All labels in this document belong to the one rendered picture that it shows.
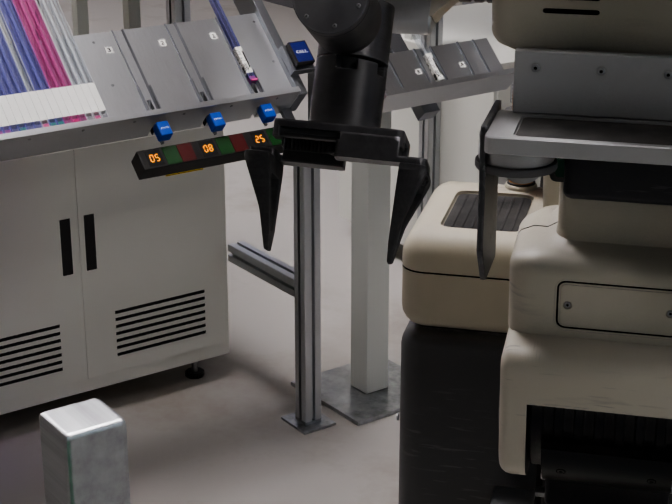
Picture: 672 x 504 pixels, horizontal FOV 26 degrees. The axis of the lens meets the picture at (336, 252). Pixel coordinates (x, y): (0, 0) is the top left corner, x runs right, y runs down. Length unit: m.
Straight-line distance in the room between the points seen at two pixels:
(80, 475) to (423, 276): 1.14
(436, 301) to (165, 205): 1.38
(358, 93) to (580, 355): 0.44
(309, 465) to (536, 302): 1.51
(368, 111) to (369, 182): 1.88
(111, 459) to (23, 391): 2.41
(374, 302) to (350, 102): 2.00
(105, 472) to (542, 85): 0.81
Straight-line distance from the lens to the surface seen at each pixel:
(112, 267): 3.05
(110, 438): 0.64
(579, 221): 1.46
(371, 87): 1.14
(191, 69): 2.74
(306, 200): 2.87
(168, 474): 2.90
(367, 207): 3.03
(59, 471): 0.65
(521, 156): 1.31
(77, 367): 3.09
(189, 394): 3.22
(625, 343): 1.48
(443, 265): 1.74
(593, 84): 1.37
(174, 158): 2.62
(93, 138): 2.61
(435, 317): 1.77
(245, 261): 3.13
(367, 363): 3.15
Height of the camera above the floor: 1.38
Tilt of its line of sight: 20 degrees down
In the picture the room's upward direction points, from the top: straight up
